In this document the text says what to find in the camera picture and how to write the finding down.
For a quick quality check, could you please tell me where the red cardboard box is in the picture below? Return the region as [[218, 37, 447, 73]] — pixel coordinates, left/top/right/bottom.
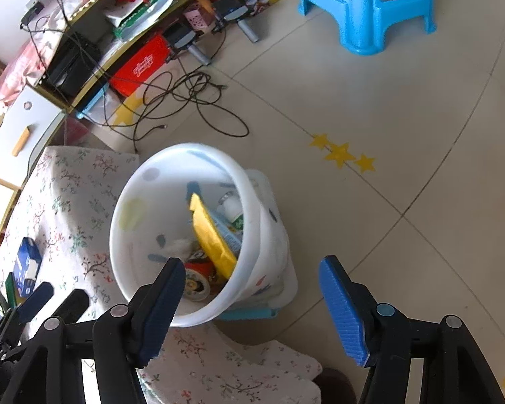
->
[[109, 36, 171, 97]]

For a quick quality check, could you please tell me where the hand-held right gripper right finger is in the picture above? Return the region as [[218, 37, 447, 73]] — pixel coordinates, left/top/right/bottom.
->
[[318, 255, 505, 404]]

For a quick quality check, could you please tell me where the dark green packet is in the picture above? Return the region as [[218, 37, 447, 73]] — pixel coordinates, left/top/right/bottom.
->
[[4, 271, 20, 308]]

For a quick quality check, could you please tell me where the small pink box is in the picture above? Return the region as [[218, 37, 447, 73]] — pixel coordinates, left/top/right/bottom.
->
[[184, 2, 215, 32]]

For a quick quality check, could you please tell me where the yellow foil wrapper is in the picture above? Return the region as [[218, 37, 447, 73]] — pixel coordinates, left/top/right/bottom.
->
[[189, 193, 238, 280]]

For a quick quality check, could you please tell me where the green white plastic bag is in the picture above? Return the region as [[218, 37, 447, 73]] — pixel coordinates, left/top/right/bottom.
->
[[105, 0, 179, 40]]

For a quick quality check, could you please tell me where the floral tablecloth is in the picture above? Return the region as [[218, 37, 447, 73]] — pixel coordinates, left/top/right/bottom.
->
[[0, 146, 323, 404]]

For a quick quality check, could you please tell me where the black device grey handle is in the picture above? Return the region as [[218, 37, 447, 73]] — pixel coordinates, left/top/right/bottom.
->
[[163, 23, 212, 66], [212, 0, 259, 43]]

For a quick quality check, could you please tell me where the light blue tray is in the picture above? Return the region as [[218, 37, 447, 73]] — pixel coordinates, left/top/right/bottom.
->
[[76, 86, 110, 119]]

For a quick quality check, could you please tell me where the blue plastic stool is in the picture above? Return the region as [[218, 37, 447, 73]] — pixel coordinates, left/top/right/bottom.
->
[[295, 0, 437, 56]]

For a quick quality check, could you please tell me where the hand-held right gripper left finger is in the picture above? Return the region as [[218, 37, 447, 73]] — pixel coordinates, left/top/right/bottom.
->
[[2, 258, 187, 404]]

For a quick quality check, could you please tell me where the black floor cable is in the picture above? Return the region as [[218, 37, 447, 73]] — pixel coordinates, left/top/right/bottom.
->
[[105, 69, 250, 154]]

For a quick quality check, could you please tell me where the black electronic device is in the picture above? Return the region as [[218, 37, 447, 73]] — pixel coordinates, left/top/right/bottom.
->
[[46, 34, 102, 95]]

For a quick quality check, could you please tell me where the dark blue carton box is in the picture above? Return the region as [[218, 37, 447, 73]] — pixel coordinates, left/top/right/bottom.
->
[[12, 237, 43, 297]]

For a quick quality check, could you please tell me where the red drink can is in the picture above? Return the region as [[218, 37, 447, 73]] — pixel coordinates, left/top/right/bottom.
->
[[183, 248, 220, 301]]

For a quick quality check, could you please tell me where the pink floral cloth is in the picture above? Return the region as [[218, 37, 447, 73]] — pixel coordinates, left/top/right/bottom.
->
[[0, 0, 110, 119]]

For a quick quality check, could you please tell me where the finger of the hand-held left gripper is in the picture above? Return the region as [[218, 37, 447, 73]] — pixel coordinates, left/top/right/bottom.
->
[[0, 282, 55, 341], [53, 290, 90, 325]]

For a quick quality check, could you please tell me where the white green-label drink bottle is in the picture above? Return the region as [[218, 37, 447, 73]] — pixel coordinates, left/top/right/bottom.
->
[[216, 191, 245, 234]]

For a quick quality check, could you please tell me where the dark brown round object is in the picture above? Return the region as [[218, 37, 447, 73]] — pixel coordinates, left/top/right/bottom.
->
[[317, 368, 357, 404]]

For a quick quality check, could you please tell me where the white plastic bucket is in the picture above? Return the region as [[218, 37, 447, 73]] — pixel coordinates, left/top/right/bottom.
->
[[109, 143, 291, 328]]

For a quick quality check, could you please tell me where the light blue milk carton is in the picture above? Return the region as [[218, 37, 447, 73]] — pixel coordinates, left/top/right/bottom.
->
[[206, 206, 242, 257]]

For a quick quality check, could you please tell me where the low wooden drawer cabinet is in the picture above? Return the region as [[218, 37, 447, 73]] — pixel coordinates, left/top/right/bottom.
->
[[0, 84, 66, 186]]

